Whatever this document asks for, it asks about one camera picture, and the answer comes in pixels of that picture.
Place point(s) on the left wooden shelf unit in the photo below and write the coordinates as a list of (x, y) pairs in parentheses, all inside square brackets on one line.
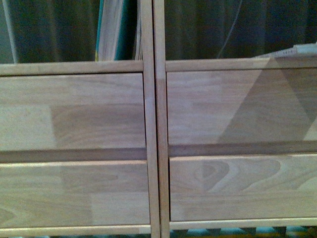
[(78, 146)]

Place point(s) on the teal cover picture book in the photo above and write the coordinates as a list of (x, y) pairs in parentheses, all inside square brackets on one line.
[(119, 30)]

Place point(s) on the white book lying flat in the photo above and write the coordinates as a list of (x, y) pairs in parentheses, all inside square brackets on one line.
[(302, 50)]

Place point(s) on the wooden shelf unit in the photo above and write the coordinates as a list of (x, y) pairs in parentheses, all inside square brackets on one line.
[(237, 135), (78, 146)]

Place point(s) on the right wooden shelf unit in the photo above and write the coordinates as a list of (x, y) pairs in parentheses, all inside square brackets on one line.
[(237, 135)]

